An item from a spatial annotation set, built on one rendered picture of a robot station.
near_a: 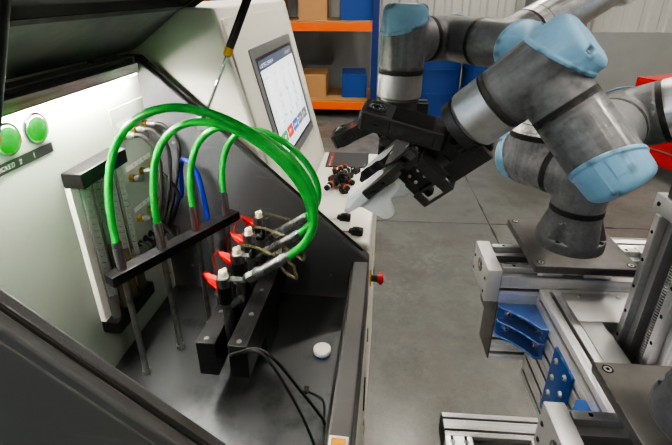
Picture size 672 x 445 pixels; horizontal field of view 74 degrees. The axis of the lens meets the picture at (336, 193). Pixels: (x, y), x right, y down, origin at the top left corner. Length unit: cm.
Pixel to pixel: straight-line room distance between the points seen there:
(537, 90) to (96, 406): 58
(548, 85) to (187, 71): 83
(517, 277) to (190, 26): 94
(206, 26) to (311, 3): 496
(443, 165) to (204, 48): 68
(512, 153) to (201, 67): 76
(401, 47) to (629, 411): 63
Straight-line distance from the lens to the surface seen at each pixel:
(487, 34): 76
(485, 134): 55
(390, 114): 58
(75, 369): 58
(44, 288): 93
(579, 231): 112
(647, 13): 823
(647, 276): 105
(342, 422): 81
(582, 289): 121
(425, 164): 58
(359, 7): 599
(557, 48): 51
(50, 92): 86
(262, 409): 99
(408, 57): 76
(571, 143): 52
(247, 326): 94
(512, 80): 52
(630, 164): 53
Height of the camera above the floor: 159
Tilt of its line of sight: 25 degrees down
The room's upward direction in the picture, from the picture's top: straight up
